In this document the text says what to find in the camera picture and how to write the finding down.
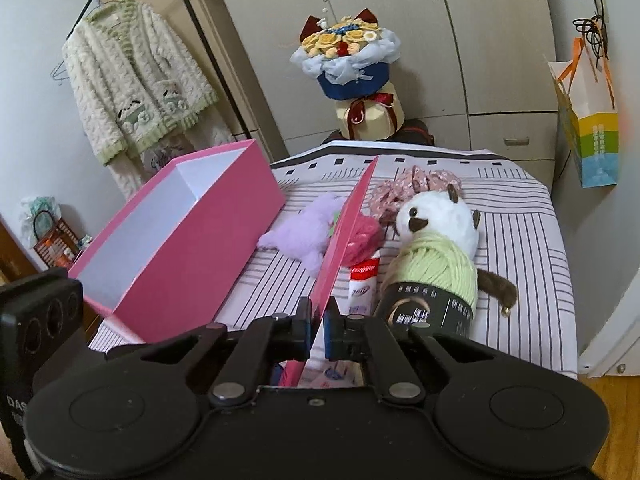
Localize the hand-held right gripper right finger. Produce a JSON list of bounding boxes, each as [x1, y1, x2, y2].
[[323, 305, 497, 407]]

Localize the pink floral scrunchie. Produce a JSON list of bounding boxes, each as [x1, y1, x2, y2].
[[369, 165, 464, 226]]

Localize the purple plush toy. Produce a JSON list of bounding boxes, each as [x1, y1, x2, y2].
[[256, 195, 349, 277]]

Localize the dark stool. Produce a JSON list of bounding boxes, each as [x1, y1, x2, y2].
[[320, 120, 435, 149]]

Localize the black wire wall hook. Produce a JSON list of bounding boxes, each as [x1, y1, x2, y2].
[[572, 0, 611, 59]]

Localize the white green plastic bag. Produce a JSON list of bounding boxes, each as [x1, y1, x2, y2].
[[20, 195, 62, 241]]

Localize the white fluffy pants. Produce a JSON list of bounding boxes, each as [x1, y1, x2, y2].
[[106, 109, 236, 200]]

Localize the black clothes rack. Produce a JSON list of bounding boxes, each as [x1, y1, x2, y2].
[[65, 0, 253, 142]]

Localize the colourful paper gift bag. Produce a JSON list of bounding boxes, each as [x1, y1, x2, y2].
[[547, 37, 621, 190]]

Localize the wire clothes hanger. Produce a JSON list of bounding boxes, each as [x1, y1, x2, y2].
[[50, 0, 109, 82]]

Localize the striped bed sheet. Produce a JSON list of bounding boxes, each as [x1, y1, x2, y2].
[[89, 141, 581, 382]]

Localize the beige wardrobe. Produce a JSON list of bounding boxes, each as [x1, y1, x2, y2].
[[205, 0, 559, 162]]

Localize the pink fuzzy yarn ball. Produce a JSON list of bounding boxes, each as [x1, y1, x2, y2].
[[345, 215, 384, 266]]

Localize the green yarn ball black label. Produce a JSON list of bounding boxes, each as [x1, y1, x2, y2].
[[372, 232, 479, 339]]

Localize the brown wicker basket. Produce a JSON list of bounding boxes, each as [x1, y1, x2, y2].
[[32, 210, 77, 269]]

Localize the pink box lid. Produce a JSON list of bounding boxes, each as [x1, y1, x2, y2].
[[277, 156, 380, 389]]

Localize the white toothpaste tube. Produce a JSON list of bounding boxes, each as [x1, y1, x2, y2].
[[342, 250, 384, 317]]

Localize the yellow flower bouquet blue wrap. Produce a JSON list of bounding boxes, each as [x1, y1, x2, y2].
[[290, 7, 403, 101]]

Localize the pink cardboard box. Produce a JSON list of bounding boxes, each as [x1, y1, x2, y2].
[[67, 140, 287, 344]]

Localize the cream gift box red ribbon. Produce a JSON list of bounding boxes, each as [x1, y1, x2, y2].
[[334, 87, 405, 142]]

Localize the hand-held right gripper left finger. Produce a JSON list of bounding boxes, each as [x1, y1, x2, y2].
[[106, 298, 313, 409]]

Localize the white plush toy brown ears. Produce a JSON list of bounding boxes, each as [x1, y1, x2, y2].
[[392, 183, 520, 319]]

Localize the white green knit cardigan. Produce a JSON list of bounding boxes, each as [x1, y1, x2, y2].
[[62, 0, 220, 166]]

